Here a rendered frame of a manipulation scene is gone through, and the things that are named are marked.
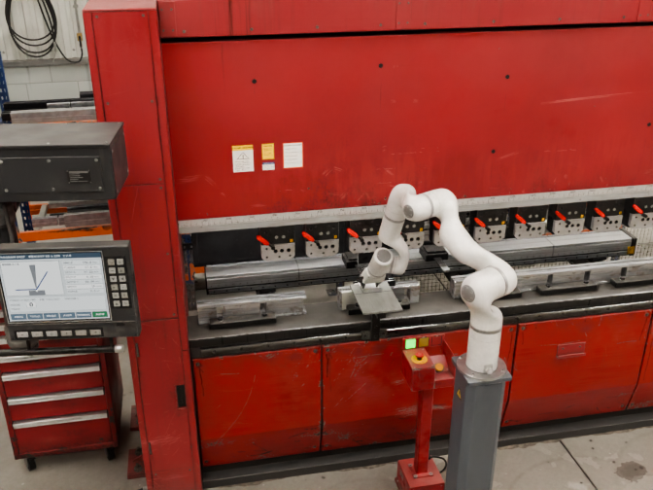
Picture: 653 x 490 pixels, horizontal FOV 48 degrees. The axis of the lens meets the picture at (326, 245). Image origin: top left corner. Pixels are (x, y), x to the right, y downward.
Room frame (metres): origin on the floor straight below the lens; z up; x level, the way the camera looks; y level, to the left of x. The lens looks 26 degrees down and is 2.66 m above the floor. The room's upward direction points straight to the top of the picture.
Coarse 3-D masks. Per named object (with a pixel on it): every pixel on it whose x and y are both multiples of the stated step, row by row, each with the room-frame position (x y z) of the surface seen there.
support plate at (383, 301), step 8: (352, 288) 3.02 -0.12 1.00; (360, 288) 3.02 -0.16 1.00; (384, 288) 3.02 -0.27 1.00; (360, 296) 2.95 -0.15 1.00; (368, 296) 2.95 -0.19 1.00; (376, 296) 2.95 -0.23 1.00; (384, 296) 2.95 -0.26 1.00; (392, 296) 2.95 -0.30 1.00; (360, 304) 2.87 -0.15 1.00; (368, 304) 2.87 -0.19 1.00; (376, 304) 2.87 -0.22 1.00; (384, 304) 2.87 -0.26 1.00; (392, 304) 2.87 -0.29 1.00; (368, 312) 2.80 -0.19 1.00; (376, 312) 2.81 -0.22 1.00; (384, 312) 2.81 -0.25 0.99
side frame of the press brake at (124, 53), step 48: (96, 0) 2.86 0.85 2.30; (144, 0) 2.86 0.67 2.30; (96, 48) 2.64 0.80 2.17; (144, 48) 2.67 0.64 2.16; (96, 96) 2.63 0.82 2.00; (144, 96) 2.66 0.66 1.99; (144, 144) 2.66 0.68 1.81; (144, 192) 2.66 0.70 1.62; (144, 240) 2.65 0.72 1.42; (144, 288) 2.65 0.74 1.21; (144, 336) 2.64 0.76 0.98; (144, 384) 2.63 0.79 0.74; (192, 384) 2.85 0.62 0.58; (144, 432) 2.63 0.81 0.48; (192, 432) 2.67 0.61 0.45; (192, 480) 2.67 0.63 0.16
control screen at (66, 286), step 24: (0, 264) 2.20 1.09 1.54; (24, 264) 2.20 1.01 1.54; (48, 264) 2.21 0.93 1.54; (72, 264) 2.21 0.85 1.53; (96, 264) 2.22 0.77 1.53; (24, 288) 2.20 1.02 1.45; (48, 288) 2.21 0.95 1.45; (72, 288) 2.21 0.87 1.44; (96, 288) 2.22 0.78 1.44; (24, 312) 2.20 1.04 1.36; (48, 312) 2.21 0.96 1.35; (72, 312) 2.21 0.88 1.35; (96, 312) 2.22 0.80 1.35
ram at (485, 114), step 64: (192, 64) 2.90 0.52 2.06; (256, 64) 2.95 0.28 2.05; (320, 64) 3.00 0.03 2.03; (384, 64) 3.05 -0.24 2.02; (448, 64) 3.11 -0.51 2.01; (512, 64) 3.16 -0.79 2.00; (576, 64) 3.22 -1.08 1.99; (640, 64) 3.28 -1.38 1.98; (192, 128) 2.90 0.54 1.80; (256, 128) 2.95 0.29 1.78; (320, 128) 3.00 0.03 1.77; (384, 128) 3.06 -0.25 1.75; (448, 128) 3.11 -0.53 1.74; (512, 128) 3.17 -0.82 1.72; (576, 128) 3.23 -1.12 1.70; (640, 128) 3.29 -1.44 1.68; (192, 192) 2.90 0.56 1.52; (256, 192) 2.95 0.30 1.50; (320, 192) 3.00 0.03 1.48; (384, 192) 3.06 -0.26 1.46; (512, 192) 3.18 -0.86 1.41; (640, 192) 3.31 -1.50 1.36
